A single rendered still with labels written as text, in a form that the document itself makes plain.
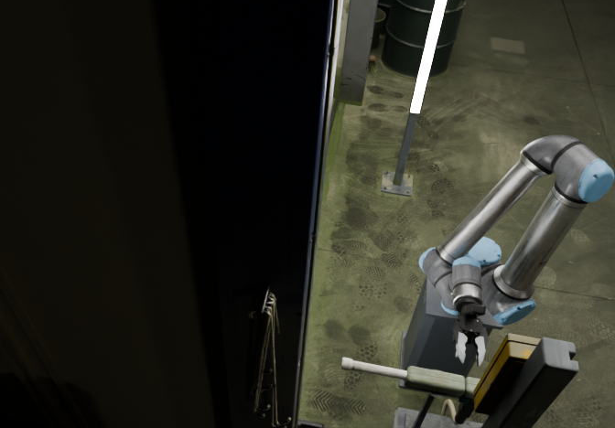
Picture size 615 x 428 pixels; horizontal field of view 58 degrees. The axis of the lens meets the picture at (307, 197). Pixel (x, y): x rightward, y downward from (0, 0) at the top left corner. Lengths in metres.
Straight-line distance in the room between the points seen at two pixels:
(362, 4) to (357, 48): 0.32
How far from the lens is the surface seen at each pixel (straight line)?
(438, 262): 2.00
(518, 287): 2.11
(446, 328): 2.42
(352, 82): 4.21
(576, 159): 1.81
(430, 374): 1.59
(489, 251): 2.23
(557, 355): 1.12
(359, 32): 4.00
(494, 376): 1.28
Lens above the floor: 2.52
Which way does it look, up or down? 45 degrees down
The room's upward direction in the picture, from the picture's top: 5 degrees clockwise
